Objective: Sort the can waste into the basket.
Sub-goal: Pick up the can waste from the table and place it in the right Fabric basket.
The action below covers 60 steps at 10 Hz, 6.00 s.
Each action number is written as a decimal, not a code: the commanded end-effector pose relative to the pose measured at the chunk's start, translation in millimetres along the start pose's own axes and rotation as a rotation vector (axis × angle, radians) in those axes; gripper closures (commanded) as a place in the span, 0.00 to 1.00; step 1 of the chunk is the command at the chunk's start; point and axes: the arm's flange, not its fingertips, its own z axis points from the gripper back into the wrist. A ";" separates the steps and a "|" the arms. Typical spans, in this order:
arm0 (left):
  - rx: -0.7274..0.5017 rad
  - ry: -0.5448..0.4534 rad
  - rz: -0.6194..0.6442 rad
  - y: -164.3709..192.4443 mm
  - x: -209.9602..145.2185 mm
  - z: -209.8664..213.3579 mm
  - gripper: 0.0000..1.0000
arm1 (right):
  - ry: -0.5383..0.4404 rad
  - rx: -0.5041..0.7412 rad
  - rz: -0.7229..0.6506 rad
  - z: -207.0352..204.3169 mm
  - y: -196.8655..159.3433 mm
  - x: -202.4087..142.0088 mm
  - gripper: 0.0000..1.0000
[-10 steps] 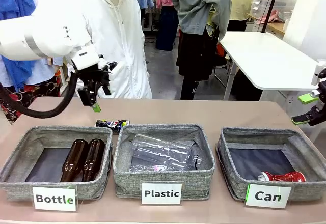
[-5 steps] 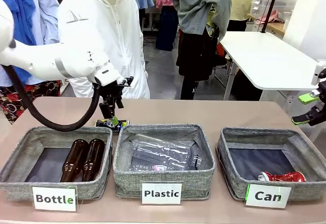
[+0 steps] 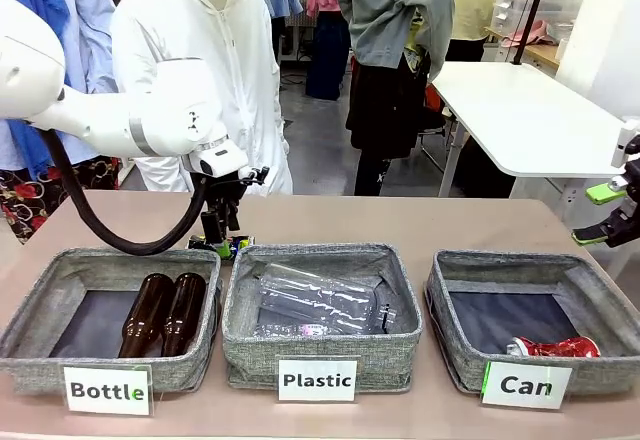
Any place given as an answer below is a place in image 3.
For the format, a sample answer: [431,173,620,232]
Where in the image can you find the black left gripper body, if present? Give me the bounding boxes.
[201,173,250,215]

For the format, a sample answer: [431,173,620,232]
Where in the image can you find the green black can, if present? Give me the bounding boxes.
[187,233,256,264]

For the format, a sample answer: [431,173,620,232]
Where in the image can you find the brown glass bottle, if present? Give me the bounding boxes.
[118,273,176,359]
[160,272,208,359]

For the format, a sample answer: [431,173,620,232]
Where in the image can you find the crushed red can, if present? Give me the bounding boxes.
[505,335,601,360]

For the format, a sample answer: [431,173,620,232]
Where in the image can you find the large clear crushed plastic bottle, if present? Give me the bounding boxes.
[257,262,399,335]

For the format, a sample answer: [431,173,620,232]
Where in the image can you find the clear plastic bottle pink label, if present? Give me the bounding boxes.
[254,322,331,339]

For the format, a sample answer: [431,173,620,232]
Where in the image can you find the grey fabric basket plastic label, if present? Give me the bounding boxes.
[222,243,424,392]

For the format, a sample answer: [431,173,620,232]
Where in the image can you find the white Can sign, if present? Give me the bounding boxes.
[479,359,574,410]

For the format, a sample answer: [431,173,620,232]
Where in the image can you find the grey fabric basket can label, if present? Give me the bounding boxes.
[424,249,640,395]

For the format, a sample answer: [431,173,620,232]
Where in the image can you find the grey fabric basket bottle label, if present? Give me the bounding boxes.
[0,246,223,395]

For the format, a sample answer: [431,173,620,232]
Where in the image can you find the white table with grey legs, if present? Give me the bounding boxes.
[430,61,640,196]

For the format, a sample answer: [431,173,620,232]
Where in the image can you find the person in white hoodie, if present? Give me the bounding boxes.
[109,0,294,196]

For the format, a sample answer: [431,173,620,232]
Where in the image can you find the wooden workbench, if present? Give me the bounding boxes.
[487,27,561,69]

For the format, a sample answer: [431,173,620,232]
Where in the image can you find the pink cloth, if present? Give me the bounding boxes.
[499,19,559,47]

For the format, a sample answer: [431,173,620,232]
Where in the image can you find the dark hanging trousers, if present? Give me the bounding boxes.
[305,9,351,101]

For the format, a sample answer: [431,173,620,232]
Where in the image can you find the white Plastic sign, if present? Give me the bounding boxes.
[276,354,360,404]

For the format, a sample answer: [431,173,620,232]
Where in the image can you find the black red floral fabric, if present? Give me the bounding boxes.
[0,157,121,245]

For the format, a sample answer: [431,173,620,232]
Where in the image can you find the black pole stand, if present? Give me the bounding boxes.
[512,0,554,66]

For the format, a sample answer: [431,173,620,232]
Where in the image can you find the white Bottle sign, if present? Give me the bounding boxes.
[62,363,154,417]

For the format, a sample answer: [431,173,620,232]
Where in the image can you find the clear plastic storage drawers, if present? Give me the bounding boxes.
[489,0,586,36]

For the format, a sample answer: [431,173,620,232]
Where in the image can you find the person in grey jacket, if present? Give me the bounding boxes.
[335,0,456,196]

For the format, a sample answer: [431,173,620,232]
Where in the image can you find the yellow hanging garment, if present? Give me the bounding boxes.
[452,0,506,41]

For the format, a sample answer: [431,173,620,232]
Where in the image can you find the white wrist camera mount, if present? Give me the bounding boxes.
[180,134,250,179]
[612,118,640,169]

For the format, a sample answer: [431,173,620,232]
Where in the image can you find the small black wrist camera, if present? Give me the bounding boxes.
[238,165,271,186]

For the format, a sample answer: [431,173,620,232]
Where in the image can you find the thick black cable hose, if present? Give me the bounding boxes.
[24,114,209,257]

